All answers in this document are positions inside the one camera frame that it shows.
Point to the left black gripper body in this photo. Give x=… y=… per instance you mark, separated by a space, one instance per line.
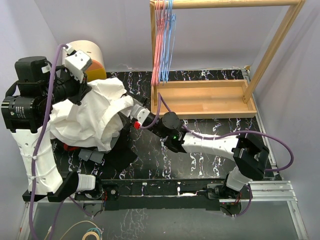
x=67 y=87

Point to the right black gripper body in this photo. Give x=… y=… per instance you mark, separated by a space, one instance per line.
x=145 y=124

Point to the white shirt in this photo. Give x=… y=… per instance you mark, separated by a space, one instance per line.
x=96 y=121

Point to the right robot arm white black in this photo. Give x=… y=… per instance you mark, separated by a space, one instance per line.
x=248 y=153

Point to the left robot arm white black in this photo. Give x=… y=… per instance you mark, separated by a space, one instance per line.
x=26 y=114

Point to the red black plaid shirt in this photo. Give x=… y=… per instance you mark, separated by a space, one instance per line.
x=69 y=148

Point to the black garment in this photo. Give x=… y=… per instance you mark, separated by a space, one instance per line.
x=121 y=155

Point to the wooden clothes rack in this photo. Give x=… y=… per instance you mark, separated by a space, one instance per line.
x=228 y=98

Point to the blue hangers bundle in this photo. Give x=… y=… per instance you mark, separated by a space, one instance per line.
x=168 y=40

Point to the pink hangers bundle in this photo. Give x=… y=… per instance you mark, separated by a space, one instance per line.
x=161 y=18

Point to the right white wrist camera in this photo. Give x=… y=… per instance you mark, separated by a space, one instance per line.
x=134 y=114

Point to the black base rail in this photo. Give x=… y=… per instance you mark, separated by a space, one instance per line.
x=157 y=194

